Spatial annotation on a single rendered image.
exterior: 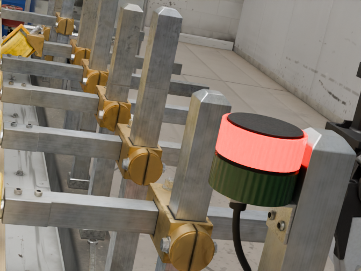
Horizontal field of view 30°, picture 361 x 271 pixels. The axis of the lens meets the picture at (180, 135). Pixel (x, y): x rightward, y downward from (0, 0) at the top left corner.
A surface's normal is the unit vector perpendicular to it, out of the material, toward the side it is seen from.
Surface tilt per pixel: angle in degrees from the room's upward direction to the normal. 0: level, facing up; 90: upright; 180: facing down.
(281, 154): 90
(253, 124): 0
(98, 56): 90
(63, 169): 0
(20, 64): 90
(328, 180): 90
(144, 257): 0
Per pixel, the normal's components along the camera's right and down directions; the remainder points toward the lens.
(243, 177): -0.37, 0.18
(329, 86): -0.96, -0.14
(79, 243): 0.20, -0.94
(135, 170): 0.25, 0.31
